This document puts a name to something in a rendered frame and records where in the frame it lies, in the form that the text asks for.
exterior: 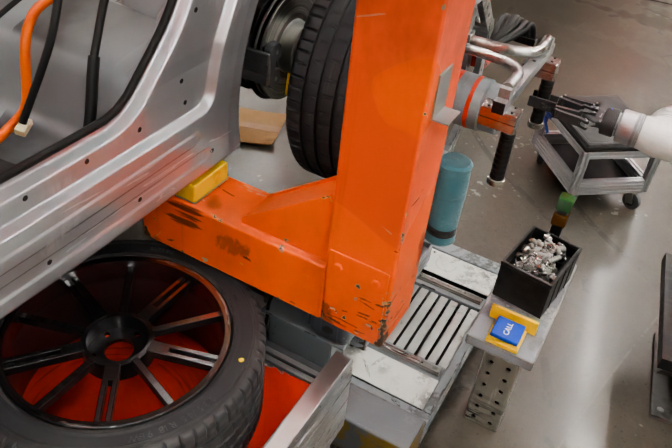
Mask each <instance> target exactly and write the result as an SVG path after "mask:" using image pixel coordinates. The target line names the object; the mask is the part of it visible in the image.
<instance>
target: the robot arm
mask: <svg viewBox="0 0 672 448"><path fill-rule="evenodd" d="M537 93H538V89H535V90H534V92H533V95H530V96H529V100H528V103H527V105H529V106H532V107H535V108H538V109H541V110H544V111H547V112H551V114H552V117H553V118H556V119H558V120H561V121H564V122H567V123H569V124H572V125H575V126H578V127H579V128H581V129H583V130H587V127H589V126H590V127H595V128H598V129H599V130H598V133H599V134H602V135H605V136H608V137H612V136H614V138H613V141H614V142H617V143H621V144H624V145H627V146H629V147H633V146H634V147H633V148H635V149H637V150H639V151H641V152H642V153H644V154H646V155H648V156H651V157H653V158H656V159H659V160H663V161H666V162H670V163H672V105H671V106H667V107H664V108H661V109H659V110H657V111H655V112H654V113H653V114H652V115H651V116H648V115H644V114H641V113H638V112H634V111H631V110H628V109H626V110H625V111H624V113H621V112H622V110H619V109H615V108H612V107H608V108H607V109H606V111H604V110H602V109H601V108H599V103H598V102H591V101H587V100H584V99H580V98H576V97H573V96H569V95H566V94H564V95H563V96H557V95H553V94H551V97H550V99H549V100H547V99H543V98H540V97H537ZM645 116H646V117H645ZM637 136H638V137H637ZM635 141H636V142H635Z"/></svg>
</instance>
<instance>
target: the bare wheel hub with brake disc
mask: <svg viewBox="0 0 672 448"><path fill-rule="evenodd" d="M314 1H315V0H274V1H273V2H272V4H271V5H270V6H269V8H268V10H267V11H266V13H265V15H264V17H263V19H262V21H261V24H260V26H259V29H258V32H257V35H256V39H255V43H254V49H257V50H260V51H262V47H263V46H265V45H267V43H269V42H271V41H272V40H274V41H277V42H279V43H280V44H281V46H282V47H281V57H280V58H279V59H278V60H277V61H276V67H277V68H280V80H279V82H278V84H277V85H276V86H275V87H273V88H268V87H266V86H264V85H261V84H258V83H255V85H256V87H257V89H258V90H259V92H260V93H261V94H263V95H264V96H267V97H270V98H272V99H282V98H285V97H287V95H285V89H286V81H287V73H291V67H292V63H293V60H294V55H295V51H296V49H297V44H298V41H299V39H300V35H301V32H302V29H303V28H304V24H305V21H306V19H307V17H308V16H309V12H310V10H311V8H312V7H313V3H314Z"/></svg>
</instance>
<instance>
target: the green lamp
mask: <svg viewBox="0 0 672 448"><path fill-rule="evenodd" d="M575 200H576V196H575V195H572V194H569V193H566V192H562V193H561V194H560V196H559V198H558V201H557V204H556V207H555V208H556V209H557V210H559V211H562V212H565V213H567V214H569V213H570V212H571V210H572V208H573V205H574V203H575Z"/></svg>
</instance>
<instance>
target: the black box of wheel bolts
mask: <svg viewBox="0 0 672 448"><path fill-rule="evenodd" d="M581 251H582V248H581V247H579V246H577V245H575V244H573V243H571V242H569V241H567V240H564V239H562V238H560V237H558V236H556V235H554V234H552V233H550V232H548V231H546V230H543V229H541V228H539V227H537V226H535V225H534V226H533V227H532V228H531V229H530V230H529V231H528V232H527V233H526V234H525V235H524V236H523V238H522V239H521V240H520V241H519V242H518V243H517V244H516V245H515V246H514V247H513V248H512V249H511V251H510V252H509V253H508V254H507V255H506V256H505V257H504V258H503V259H502V260H501V266H500V269H499V272H498V276H497V279H496V282H495V285H494V289H493V292H492V294H494V295H496V296H498V297H500V298H502V299H503V300H505V301H507V302H509V303H511V304H513V305H515V306H517V307H518V308H520V309H522V310H524V311H526V312H528V313H530V314H531V315H533V316H535V317H537V318H539V319H540V318H541V317H542V315H543V314H544V313H545V311H546V310H547V309H548V308H549V306H550V305H551V303H552V302H553V301H554V300H555V298H557V296H558V294H559V293H560V292H561V290H562V289H563V288H564V286H565V285H566V284H567V282H568V281H569V280H570V277H571V274H572V272H573V269H574V267H575V264H576V262H577V259H578V256H579V254H580V252H581Z"/></svg>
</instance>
